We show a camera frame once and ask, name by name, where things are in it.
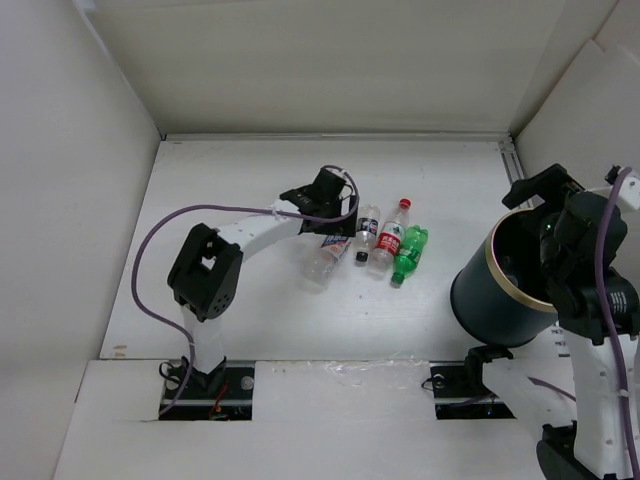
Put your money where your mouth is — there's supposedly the purple cable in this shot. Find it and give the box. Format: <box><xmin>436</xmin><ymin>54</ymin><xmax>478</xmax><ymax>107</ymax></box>
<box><xmin>130</xmin><ymin>164</ymin><xmax>360</xmax><ymax>416</ymax></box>
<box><xmin>524</xmin><ymin>167</ymin><xmax>636</xmax><ymax>480</ymax></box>

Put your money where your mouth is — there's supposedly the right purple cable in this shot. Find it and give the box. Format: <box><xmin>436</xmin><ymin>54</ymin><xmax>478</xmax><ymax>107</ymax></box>
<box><xmin>524</xmin><ymin>167</ymin><xmax>636</xmax><ymax>480</ymax></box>

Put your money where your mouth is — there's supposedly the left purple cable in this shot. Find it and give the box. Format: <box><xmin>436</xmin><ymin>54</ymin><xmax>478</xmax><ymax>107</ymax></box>
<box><xmin>130</xmin><ymin>164</ymin><xmax>360</xmax><ymax>416</ymax></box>

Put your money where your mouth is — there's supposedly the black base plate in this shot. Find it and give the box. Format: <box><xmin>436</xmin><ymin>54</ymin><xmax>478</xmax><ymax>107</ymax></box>
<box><xmin>421</xmin><ymin>362</ymin><xmax>514</xmax><ymax>421</ymax></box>
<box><xmin>158</xmin><ymin>362</ymin><xmax>255</xmax><ymax>422</ymax></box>

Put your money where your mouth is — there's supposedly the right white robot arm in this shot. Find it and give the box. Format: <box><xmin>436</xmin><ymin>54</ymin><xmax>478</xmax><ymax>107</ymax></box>
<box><xmin>450</xmin><ymin>164</ymin><xmax>639</xmax><ymax>479</ymax></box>

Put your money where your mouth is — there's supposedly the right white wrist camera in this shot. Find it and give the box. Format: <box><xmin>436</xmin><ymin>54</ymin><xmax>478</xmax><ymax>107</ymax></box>
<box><xmin>588</xmin><ymin>165</ymin><xmax>640</xmax><ymax>213</ymax></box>

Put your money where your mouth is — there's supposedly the green plastic bottle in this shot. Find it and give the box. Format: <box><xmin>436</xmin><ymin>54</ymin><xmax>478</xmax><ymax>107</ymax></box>
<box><xmin>391</xmin><ymin>225</ymin><xmax>429</xmax><ymax>287</ymax></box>

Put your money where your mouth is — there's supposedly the clear bottle red label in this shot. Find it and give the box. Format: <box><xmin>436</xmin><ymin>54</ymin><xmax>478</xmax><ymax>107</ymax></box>
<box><xmin>368</xmin><ymin>198</ymin><xmax>411</xmax><ymax>278</ymax></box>

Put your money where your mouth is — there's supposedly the clear bottle blue orange label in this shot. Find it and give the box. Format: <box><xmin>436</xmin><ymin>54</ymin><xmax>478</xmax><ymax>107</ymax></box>
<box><xmin>302</xmin><ymin>235</ymin><xmax>352</xmax><ymax>293</ymax></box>

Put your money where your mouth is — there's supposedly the clear bottle black label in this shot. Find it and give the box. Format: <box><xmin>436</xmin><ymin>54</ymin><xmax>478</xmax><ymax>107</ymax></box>
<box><xmin>353</xmin><ymin>204</ymin><xmax>381</xmax><ymax>264</ymax></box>

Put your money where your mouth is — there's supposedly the dark bin with gold rim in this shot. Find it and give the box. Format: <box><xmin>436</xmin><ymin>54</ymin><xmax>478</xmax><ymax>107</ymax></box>
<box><xmin>450</xmin><ymin>208</ymin><xmax>558</xmax><ymax>348</ymax></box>

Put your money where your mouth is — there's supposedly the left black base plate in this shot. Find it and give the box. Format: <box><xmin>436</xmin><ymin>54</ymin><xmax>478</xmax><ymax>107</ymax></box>
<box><xmin>158</xmin><ymin>362</ymin><xmax>255</xmax><ymax>422</ymax></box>

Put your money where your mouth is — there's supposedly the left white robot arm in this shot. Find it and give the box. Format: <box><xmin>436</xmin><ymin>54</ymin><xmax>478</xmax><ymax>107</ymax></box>
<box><xmin>168</xmin><ymin>166</ymin><xmax>359</xmax><ymax>397</ymax></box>

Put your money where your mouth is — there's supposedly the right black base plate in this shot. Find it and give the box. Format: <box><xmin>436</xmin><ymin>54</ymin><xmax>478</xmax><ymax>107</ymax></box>
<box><xmin>421</xmin><ymin>362</ymin><xmax>514</xmax><ymax>421</ymax></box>

